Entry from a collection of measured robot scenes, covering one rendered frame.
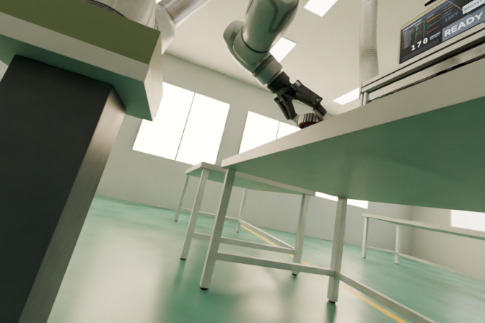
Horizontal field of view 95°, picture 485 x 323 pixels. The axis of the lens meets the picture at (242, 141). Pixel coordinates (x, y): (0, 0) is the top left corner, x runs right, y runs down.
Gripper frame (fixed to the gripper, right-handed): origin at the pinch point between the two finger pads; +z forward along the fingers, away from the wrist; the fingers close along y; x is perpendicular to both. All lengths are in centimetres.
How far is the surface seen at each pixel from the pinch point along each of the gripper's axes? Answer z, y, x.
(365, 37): 13, 90, -181
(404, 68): 8.8, -10.4, -35.4
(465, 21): 7, -26, -45
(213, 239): 23, 76, 51
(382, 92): 11.5, -2.7, -29.6
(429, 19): 2, -16, -52
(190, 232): 20, 123, 61
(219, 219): 18, 76, 41
